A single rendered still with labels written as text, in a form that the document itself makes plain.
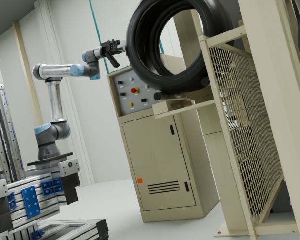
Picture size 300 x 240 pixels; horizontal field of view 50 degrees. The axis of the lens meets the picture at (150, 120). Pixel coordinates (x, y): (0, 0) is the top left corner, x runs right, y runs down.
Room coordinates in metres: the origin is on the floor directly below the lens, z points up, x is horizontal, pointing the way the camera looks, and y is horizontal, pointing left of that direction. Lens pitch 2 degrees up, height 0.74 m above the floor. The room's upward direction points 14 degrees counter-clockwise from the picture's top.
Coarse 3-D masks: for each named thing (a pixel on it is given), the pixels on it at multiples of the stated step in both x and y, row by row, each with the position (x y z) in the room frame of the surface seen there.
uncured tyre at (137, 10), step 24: (144, 0) 1.70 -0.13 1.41; (168, 0) 1.88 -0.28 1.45; (192, 0) 1.57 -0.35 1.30; (216, 0) 1.61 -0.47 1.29; (144, 24) 1.93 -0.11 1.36; (216, 24) 1.55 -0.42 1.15; (144, 48) 1.99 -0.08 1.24; (216, 48) 1.57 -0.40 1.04; (144, 72) 1.75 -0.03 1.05; (168, 72) 1.98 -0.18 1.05; (192, 72) 1.62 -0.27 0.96
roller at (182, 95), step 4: (156, 92) 1.73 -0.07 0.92; (160, 92) 1.74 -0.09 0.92; (164, 92) 1.78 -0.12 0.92; (184, 92) 2.01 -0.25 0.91; (156, 96) 1.73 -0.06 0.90; (160, 96) 1.72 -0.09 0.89; (164, 96) 1.76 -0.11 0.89; (168, 96) 1.80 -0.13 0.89; (172, 96) 1.85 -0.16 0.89; (176, 96) 1.90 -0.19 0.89; (180, 96) 1.96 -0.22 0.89; (184, 96) 2.01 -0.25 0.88
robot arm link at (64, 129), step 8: (48, 64) 2.19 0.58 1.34; (56, 64) 2.25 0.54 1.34; (48, 80) 2.21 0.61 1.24; (56, 80) 2.22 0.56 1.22; (48, 88) 2.24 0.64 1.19; (56, 88) 2.24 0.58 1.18; (56, 96) 2.24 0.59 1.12; (56, 104) 2.24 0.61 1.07; (56, 112) 2.24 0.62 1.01; (56, 120) 2.24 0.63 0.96; (64, 120) 2.26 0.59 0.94; (64, 128) 2.26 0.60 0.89; (64, 136) 2.27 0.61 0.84
